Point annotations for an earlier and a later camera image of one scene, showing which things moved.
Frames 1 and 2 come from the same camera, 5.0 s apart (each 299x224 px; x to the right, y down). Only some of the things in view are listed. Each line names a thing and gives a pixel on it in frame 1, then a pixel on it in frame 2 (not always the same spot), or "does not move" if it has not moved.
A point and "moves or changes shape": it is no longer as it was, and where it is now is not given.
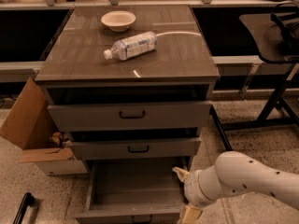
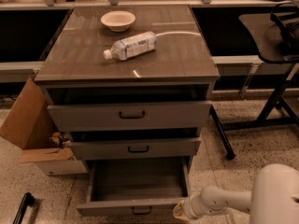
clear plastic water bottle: (133, 47) does not move
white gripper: (192, 187) -> (188, 206)
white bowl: (119, 21) does not move
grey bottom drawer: (135, 192) moves or changes shape
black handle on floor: (27, 201) does not move
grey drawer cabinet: (130, 86) does not move
